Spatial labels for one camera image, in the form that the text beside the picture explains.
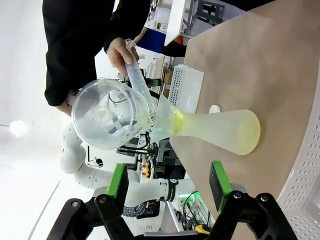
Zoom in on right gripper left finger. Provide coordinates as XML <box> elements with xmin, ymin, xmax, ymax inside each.
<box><xmin>46</xmin><ymin>163</ymin><xmax>145</xmax><ymax>240</ymax></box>

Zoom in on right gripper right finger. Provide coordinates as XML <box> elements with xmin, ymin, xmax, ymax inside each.
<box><xmin>208</xmin><ymin>159</ymin><xmax>298</xmax><ymax>240</ymax></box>

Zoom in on translucent plastic conical flask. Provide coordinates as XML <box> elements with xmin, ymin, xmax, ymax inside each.
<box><xmin>169</xmin><ymin>108</ymin><xmax>261</xmax><ymax>156</ymax></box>

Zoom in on clear beaker with handle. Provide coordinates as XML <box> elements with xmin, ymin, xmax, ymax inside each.
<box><xmin>65</xmin><ymin>76</ymin><xmax>154</xmax><ymax>151</ymax></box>

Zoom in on translucent plastic funnel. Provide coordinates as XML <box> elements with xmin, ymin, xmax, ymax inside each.
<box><xmin>151</xmin><ymin>93</ymin><xmax>185</xmax><ymax>143</ymax></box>

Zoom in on white perforated plastic basket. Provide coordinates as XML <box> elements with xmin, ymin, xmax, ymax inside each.
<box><xmin>276</xmin><ymin>109</ymin><xmax>320</xmax><ymax>240</ymax></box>
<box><xmin>167</xmin><ymin>64</ymin><xmax>205</xmax><ymax>114</ymax></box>

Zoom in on clear plastic graduated cylinder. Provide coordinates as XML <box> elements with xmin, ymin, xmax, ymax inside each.
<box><xmin>124</xmin><ymin>37</ymin><xmax>157</xmax><ymax>106</ymax></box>

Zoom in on person's right forearm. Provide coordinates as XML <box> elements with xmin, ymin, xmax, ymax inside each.
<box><xmin>44</xmin><ymin>72</ymin><xmax>85</xmax><ymax>107</ymax></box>

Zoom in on person's left forearm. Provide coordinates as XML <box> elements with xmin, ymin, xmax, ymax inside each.
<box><xmin>103</xmin><ymin>0</ymin><xmax>161</xmax><ymax>52</ymax></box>

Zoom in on person's right hand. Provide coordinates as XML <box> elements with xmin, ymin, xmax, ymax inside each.
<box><xmin>56</xmin><ymin>89</ymin><xmax>79</xmax><ymax>118</ymax></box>

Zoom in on person's left hand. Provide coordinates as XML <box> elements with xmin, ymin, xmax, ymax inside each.
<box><xmin>107</xmin><ymin>36</ymin><xmax>139</xmax><ymax>76</ymax></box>

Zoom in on person in plaid shirt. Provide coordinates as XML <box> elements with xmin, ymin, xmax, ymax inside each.
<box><xmin>122</xmin><ymin>201</ymin><xmax>157</xmax><ymax>220</ymax></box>

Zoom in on yellow black small device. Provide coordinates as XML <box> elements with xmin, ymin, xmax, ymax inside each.
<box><xmin>196</xmin><ymin>224</ymin><xmax>211</xmax><ymax>235</ymax></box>

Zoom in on person in black clothes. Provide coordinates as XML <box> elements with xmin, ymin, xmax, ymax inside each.
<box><xmin>41</xmin><ymin>0</ymin><xmax>161</xmax><ymax>107</ymax></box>

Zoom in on white rectangular table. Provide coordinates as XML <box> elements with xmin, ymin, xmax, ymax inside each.
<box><xmin>163</xmin><ymin>0</ymin><xmax>193</xmax><ymax>47</ymax></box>

